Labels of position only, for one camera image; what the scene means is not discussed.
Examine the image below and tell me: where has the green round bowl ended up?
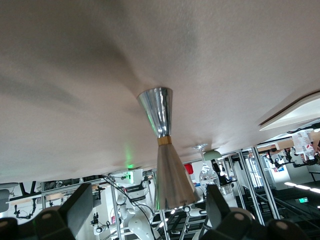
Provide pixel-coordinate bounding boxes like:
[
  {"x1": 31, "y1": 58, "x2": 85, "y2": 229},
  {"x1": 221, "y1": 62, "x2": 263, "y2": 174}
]
[{"x1": 203, "y1": 149, "x2": 223, "y2": 161}]

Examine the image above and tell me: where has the aluminium frame rack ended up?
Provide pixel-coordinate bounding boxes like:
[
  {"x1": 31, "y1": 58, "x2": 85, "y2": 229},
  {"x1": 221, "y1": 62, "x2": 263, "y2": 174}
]
[{"x1": 224, "y1": 146, "x2": 285, "y2": 226}]

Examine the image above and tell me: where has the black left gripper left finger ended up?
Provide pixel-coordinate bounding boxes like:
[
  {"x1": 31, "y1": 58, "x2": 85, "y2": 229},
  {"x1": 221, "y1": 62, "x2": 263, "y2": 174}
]
[{"x1": 33, "y1": 183, "x2": 95, "y2": 240}]

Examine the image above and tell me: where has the cream rabbit print tray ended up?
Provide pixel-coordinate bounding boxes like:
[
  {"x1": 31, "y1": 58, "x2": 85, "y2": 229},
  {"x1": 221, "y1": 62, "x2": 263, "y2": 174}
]
[{"x1": 258, "y1": 91, "x2": 320, "y2": 132}]

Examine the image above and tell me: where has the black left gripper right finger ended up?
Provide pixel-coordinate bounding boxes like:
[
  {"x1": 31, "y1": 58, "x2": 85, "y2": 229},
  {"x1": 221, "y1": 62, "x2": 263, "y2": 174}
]
[{"x1": 202, "y1": 184, "x2": 267, "y2": 240}]

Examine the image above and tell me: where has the brown table cover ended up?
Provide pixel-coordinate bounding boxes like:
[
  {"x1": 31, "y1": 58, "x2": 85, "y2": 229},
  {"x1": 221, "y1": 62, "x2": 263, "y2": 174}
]
[{"x1": 0, "y1": 0, "x2": 320, "y2": 185}]

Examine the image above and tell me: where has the clear stemmed wine glass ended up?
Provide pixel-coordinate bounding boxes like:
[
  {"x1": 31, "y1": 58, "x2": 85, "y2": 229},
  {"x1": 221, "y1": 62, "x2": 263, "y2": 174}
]
[{"x1": 191, "y1": 143, "x2": 220, "y2": 191}]

